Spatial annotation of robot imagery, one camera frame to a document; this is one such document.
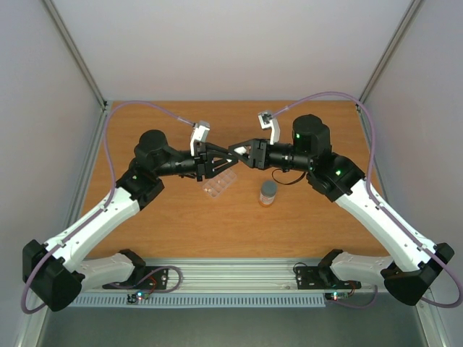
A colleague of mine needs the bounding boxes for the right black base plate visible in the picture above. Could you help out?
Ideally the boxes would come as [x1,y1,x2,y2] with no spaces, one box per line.
[293,262,362,291]

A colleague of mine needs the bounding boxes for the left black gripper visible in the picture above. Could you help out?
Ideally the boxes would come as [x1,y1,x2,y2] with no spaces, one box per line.
[156,142,239,182]

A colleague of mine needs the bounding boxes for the small circuit board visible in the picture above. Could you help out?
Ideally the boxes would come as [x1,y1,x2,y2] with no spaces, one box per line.
[325,291,354,301]
[127,291,150,304]

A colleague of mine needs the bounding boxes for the aluminium corner post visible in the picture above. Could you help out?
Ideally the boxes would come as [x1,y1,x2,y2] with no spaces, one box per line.
[42,0,109,109]
[356,0,425,109]

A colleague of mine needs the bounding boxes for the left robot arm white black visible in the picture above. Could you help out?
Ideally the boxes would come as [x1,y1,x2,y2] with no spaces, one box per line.
[21,129,237,314]

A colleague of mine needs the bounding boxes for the left small circuit board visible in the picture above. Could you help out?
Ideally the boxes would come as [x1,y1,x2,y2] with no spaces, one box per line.
[127,291,150,304]

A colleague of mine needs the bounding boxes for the small pills in organizer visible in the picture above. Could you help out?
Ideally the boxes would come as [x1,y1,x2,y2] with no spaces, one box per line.
[205,175,224,192]

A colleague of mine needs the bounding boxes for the right aluminium corner post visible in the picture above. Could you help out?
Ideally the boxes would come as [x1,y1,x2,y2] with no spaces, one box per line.
[356,0,425,109]

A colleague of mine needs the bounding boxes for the clear plastic pill organizer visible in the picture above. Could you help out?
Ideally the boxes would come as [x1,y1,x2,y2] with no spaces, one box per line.
[201,169,237,198]

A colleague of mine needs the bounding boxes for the grey slotted cable duct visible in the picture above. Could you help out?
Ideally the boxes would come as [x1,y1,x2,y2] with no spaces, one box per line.
[70,293,326,309]

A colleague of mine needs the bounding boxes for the right small circuit board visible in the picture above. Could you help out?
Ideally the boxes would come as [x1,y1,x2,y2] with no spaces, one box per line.
[325,291,354,301]

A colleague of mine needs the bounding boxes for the orange pill bottle grey cap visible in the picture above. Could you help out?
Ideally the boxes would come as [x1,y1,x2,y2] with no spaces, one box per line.
[259,181,277,207]

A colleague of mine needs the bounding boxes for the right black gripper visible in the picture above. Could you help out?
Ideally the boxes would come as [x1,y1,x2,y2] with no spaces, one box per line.
[227,137,313,172]

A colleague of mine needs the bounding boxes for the aluminium front frame rail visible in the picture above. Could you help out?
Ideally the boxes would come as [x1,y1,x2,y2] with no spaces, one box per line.
[33,257,431,292]

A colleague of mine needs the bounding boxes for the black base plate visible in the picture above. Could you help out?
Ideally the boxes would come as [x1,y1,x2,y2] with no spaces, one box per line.
[102,266,169,290]
[293,262,362,291]

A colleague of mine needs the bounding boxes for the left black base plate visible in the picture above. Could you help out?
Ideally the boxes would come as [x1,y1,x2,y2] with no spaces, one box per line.
[102,266,169,290]

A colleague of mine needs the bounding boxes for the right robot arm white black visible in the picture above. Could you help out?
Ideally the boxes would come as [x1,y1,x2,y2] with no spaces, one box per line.
[229,114,454,306]

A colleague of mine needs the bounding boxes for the left aluminium corner post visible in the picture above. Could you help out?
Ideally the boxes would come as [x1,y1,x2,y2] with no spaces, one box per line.
[42,0,109,109]

